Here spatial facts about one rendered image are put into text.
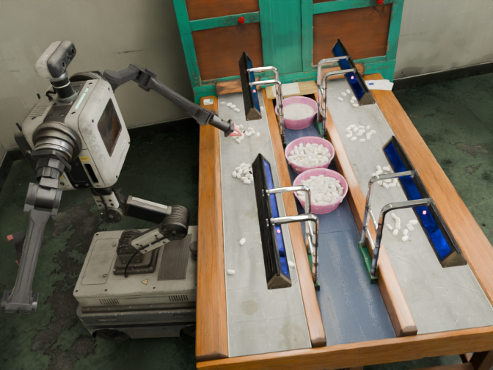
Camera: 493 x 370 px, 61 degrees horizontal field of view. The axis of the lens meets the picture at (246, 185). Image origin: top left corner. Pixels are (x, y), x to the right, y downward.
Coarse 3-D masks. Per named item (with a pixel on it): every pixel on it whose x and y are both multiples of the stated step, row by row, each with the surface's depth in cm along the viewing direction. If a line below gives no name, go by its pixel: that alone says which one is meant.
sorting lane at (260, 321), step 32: (224, 96) 284; (256, 128) 252; (224, 160) 233; (224, 192) 214; (224, 224) 198; (256, 224) 196; (224, 256) 184; (256, 256) 182; (288, 256) 180; (256, 288) 170; (288, 288) 169; (256, 320) 160; (288, 320) 158; (256, 352) 151
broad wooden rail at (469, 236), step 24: (384, 96) 258; (408, 120) 237; (408, 144) 222; (432, 168) 207; (432, 192) 195; (456, 192) 193; (456, 216) 183; (456, 240) 175; (480, 240) 172; (480, 264) 164
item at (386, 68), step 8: (368, 64) 276; (376, 64) 276; (384, 64) 276; (392, 64) 277; (296, 72) 277; (304, 72) 276; (312, 72) 276; (368, 72) 280; (376, 72) 280; (384, 72) 280; (392, 72) 281; (280, 80) 279; (288, 80) 279; (296, 80) 280; (304, 80) 280; (328, 80) 284; (336, 80) 283; (392, 80) 285; (192, 88) 278; (200, 88) 279; (208, 88) 279; (200, 96) 283; (216, 96) 284
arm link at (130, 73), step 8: (104, 72) 189; (112, 72) 193; (120, 72) 208; (128, 72) 214; (136, 72) 223; (144, 72) 225; (112, 80) 189; (120, 80) 199; (128, 80) 215; (136, 80) 228; (144, 80) 227
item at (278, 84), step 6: (270, 66) 228; (252, 72) 229; (276, 72) 230; (276, 78) 232; (246, 84) 219; (252, 84) 217; (258, 84) 217; (264, 84) 218; (276, 84) 235; (276, 90) 238; (276, 96) 240; (282, 102) 226; (282, 108) 228; (282, 114) 231; (282, 120) 233; (282, 126) 235; (282, 132) 238; (282, 138) 242; (282, 144) 243
